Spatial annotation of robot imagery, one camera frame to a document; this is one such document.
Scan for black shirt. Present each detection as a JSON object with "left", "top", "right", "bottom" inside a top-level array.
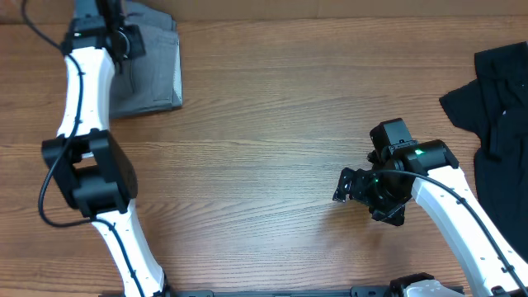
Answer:
[{"left": 440, "top": 42, "right": 527, "bottom": 259}]

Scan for grey shorts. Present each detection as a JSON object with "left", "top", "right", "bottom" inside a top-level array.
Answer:
[{"left": 110, "top": 1, "right": 183, "bottom": 119}]

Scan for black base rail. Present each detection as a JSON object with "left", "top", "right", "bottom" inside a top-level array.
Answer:
[{"left": 171, "top": 285, "right": 400, "bottom": 297}]

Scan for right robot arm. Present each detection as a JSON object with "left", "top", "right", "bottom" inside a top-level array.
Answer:
[{"left": 333, "top": 139, "right": 527, "bottom": 296}]

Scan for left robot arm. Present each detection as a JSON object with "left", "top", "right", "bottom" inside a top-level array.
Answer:
[{"left": 38, "top": 1, "right": 171, "bottom": 296}]

